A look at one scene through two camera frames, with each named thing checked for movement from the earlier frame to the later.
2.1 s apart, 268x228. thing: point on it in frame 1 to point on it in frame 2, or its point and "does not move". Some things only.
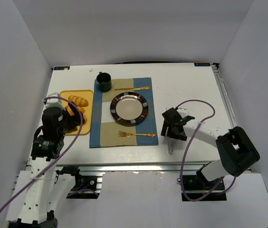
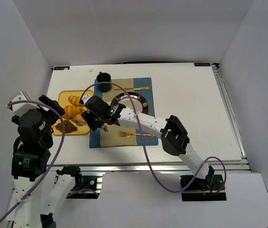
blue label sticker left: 62,68 does not move
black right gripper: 175,128 to 91,114
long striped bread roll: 78,101 does not move
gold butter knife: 125,89 does not move
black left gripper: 74,118 to 53,107
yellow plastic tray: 87,95 does not move
